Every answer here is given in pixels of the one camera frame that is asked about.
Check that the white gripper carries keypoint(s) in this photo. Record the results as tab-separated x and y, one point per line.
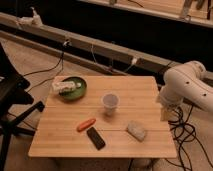
166	114

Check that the black eraser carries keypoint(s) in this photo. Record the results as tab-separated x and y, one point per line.
96	139

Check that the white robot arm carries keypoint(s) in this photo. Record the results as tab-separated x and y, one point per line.
185	81

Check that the white sponge block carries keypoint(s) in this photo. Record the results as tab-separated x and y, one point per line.
137	130

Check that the wooden table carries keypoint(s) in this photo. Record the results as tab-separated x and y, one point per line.
56	135

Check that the clear plastic cup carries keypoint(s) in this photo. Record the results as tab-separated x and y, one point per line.
110	103

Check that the orange carrot toy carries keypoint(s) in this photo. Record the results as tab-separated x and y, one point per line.
84	125

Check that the green plate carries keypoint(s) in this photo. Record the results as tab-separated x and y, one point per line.
74	93

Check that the white crumpled object on plate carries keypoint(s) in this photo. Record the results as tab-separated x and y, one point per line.
65	87

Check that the black office chair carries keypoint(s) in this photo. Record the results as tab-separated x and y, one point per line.
12	91

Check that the metal rail beam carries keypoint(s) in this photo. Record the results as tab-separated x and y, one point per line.
156	41

